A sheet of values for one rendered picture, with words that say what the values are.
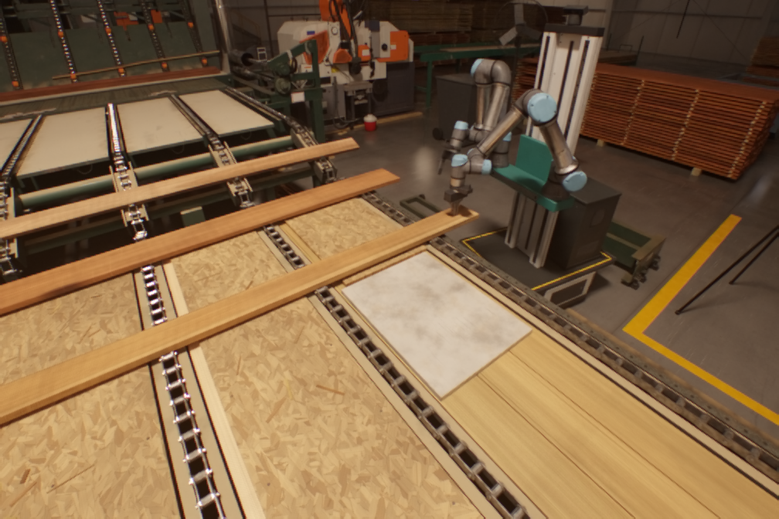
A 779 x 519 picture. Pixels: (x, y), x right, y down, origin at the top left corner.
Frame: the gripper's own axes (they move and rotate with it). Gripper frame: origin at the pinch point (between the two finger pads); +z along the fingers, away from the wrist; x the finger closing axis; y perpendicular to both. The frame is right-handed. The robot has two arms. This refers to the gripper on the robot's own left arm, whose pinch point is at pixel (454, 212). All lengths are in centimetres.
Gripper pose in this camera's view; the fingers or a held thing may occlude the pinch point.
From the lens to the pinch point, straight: 197.3
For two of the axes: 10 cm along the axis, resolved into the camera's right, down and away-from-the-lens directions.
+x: -8.1, 3.1, -5.0
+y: -5.9, -4.2, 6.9
